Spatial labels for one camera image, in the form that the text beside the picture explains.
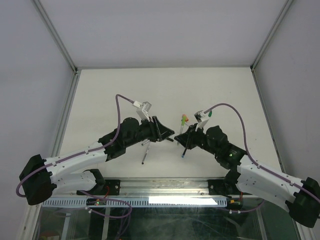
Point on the light green pen cap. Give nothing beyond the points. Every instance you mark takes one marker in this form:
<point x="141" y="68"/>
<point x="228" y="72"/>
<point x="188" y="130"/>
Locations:
<point x="183" y="121"/>

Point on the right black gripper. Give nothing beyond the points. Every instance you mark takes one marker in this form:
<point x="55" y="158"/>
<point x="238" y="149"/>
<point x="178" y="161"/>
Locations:
<point x="186" y="139"/>

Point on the white pen black end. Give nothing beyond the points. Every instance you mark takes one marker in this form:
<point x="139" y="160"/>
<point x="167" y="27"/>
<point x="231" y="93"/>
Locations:
<point x="145" y="154"/>

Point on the blue gel pen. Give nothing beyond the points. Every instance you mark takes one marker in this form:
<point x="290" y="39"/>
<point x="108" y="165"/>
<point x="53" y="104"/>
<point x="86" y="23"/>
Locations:
<point x="187" y="139"/>

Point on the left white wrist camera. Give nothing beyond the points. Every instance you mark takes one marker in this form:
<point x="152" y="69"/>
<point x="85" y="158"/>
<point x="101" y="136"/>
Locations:
<point x="142" y="109"/>

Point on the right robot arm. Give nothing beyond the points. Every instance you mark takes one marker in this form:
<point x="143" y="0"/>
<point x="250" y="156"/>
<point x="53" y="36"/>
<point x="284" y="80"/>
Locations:
<point x="300" y="198"/>

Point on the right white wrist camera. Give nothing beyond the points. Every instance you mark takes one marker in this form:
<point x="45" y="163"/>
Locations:
<point x="202" y="119"/>

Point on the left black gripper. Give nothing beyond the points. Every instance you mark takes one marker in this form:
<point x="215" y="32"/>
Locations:
<point x="158" y="132"/>

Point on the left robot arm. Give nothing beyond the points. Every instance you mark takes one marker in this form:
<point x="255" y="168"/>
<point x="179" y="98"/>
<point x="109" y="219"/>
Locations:
<point x="104" y="149"/>

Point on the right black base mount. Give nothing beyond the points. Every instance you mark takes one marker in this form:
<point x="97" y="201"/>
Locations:
<point x="219" y="187"/>

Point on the aluminium mounting rail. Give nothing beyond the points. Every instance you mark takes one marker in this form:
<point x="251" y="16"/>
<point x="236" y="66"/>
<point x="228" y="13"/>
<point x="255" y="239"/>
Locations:
<point x="160" y="186"/>

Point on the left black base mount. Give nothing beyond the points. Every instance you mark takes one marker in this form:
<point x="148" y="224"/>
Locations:
<point x="109" y="186"/>

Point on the white slotted cable duct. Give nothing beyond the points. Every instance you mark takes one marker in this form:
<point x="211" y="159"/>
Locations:
<point x="146" y="202"/>

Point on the white pen light green end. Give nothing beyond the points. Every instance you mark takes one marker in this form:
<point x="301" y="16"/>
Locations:
<point x="181" y="129"/>

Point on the orange pen cap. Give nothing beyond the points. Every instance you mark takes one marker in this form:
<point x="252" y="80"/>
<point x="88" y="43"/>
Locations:
<point x="185" y="118"/>

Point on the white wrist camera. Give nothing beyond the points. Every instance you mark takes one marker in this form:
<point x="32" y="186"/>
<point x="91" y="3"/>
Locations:
<point x="202" y="119"/>
<point x="142" y="109"/>

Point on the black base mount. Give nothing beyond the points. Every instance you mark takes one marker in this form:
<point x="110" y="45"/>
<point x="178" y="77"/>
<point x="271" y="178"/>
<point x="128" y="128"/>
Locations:
<point x="219" y="187"/>
<point x="109" y="186"/>

